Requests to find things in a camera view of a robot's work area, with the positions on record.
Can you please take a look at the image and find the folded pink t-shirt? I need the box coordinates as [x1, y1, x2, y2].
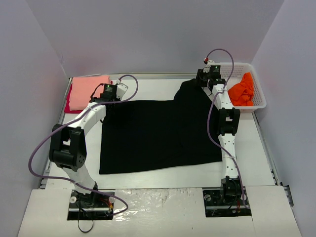
[68, 75, 111, 112]

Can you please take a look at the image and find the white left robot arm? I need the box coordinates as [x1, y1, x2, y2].
[49, 84, 122, 206]

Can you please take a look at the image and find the thin black cable loop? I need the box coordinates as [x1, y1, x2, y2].
[77, 209, 94, 234]

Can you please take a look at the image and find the folded red t-shirt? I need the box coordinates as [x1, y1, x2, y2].
[64, 79, 114, 115]

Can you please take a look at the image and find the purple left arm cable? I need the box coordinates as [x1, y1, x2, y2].
[28, 75, 139, 214]

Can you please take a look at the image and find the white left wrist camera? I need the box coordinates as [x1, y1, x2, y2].
[116, 79, 128, 100]

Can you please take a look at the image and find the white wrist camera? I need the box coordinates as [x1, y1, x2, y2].
[116, 79, 128, 100]
[203, 57, 215, 72]

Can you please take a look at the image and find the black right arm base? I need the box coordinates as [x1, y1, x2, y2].
[202, 188, 252, 218]

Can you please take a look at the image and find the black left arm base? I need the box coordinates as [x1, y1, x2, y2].
[67, 190, 115, 221]

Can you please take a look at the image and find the white plastic basket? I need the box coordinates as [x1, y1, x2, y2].
[214, 62, 267, 113]

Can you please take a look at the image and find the orange t-shirt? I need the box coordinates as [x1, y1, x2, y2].
[228, 72, 254, 106]

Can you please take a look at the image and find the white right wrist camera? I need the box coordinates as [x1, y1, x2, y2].
[203, 57, 215, 72]

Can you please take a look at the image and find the black t-shirt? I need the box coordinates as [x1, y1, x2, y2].
[99, 79, 222, 175]

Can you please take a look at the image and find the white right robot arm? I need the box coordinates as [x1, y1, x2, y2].
[196, 62, 241, 205]

